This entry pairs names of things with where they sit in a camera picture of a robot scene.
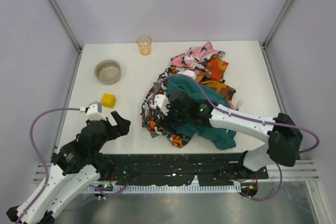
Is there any yellow cube block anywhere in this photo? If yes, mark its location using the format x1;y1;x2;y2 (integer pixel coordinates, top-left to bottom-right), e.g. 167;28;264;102
101;93;116;109

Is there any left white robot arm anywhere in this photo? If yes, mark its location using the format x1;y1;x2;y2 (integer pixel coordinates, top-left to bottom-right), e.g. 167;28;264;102
6;105;131;223

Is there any aluminium frame post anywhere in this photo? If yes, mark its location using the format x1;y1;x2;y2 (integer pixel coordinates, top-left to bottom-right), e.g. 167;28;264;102
33;0;83;53
261;0;313;50

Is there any right aluminium frame post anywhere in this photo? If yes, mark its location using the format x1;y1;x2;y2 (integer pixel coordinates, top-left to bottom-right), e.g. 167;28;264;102
261;0;313;50

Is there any orange brown patterned cloth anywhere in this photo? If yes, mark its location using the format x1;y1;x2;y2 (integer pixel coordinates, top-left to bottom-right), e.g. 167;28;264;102
196;54;236;102

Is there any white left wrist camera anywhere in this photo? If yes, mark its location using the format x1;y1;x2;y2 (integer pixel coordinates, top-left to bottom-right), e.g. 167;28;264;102
79;101;106;121

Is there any purple cable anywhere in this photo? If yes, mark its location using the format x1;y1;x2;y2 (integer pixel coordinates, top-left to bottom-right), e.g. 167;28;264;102
151;74;320;201
15;107;87;223

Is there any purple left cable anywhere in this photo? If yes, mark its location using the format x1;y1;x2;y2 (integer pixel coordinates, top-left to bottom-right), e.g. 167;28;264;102
15;107;87;223

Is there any white cloth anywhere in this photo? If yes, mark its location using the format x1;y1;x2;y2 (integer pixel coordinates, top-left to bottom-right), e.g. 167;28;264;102
177;70;196;80

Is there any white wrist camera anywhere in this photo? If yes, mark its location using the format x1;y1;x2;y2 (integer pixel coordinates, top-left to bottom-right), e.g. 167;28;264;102
79;101;106;121
150;94;170;115

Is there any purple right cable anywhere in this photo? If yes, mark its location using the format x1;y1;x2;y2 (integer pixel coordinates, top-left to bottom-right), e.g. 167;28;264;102
151;74;320;201

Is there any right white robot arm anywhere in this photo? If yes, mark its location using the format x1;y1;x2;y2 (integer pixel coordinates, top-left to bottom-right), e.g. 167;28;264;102
159;91;303;174

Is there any white slotted cable duct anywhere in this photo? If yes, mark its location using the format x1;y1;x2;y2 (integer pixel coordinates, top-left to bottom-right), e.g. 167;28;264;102
83;184;242;194

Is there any grey cloth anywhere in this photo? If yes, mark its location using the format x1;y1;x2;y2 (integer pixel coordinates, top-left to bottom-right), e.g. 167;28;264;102
153;81;161;92

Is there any teal cloth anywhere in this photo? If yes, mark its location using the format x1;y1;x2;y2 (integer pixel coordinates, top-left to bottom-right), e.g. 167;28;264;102
166;76;236;150

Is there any pink patterned cloth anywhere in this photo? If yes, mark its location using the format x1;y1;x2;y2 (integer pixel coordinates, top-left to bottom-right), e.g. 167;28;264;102
170;41;228;73

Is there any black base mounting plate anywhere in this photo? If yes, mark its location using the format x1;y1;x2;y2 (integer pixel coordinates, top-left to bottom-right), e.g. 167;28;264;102
101;153;268;186

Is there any orange translucent plastic cup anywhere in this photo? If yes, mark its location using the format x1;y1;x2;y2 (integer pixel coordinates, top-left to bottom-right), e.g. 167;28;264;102
136;36;152;56

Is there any black orange camouflage cloth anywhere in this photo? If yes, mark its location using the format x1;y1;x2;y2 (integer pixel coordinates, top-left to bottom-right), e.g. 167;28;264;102
140;67;196;148

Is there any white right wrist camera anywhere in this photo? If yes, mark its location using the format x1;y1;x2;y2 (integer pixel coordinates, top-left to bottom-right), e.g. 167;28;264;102
150;94;170;115

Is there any grey ceramic bowl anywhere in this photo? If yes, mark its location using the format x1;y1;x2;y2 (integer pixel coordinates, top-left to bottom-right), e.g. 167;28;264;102
94;60;122;85

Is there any left aluminium frame post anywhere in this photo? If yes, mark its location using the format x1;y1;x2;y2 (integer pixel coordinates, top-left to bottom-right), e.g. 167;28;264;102
33;0;83;53

